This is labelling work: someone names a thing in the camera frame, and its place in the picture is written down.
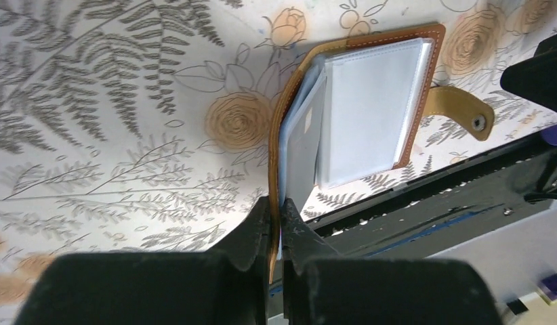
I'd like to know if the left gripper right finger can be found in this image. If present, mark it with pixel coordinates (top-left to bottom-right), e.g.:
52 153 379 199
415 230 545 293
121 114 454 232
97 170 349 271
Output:
281 199 501 324

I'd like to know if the purple marker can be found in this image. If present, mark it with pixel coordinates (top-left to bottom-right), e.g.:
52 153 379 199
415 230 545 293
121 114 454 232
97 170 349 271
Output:
541 125 557 146

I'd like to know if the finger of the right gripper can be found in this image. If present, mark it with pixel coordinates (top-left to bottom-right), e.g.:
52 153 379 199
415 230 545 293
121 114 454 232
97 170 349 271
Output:
500 34 557 113

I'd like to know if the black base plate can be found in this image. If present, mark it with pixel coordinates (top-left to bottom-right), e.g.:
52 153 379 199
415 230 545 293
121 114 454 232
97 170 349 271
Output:
267 132 557 315

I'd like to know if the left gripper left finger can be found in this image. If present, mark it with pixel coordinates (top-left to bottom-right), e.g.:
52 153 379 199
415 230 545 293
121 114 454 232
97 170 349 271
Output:
15 196 270 324

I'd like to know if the floral tablecloth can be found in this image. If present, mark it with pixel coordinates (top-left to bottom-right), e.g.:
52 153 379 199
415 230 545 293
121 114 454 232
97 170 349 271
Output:
0 1 557 324

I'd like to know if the brown leather card holder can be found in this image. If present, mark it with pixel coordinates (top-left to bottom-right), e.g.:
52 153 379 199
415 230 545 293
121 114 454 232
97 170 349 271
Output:
268 23 494 268

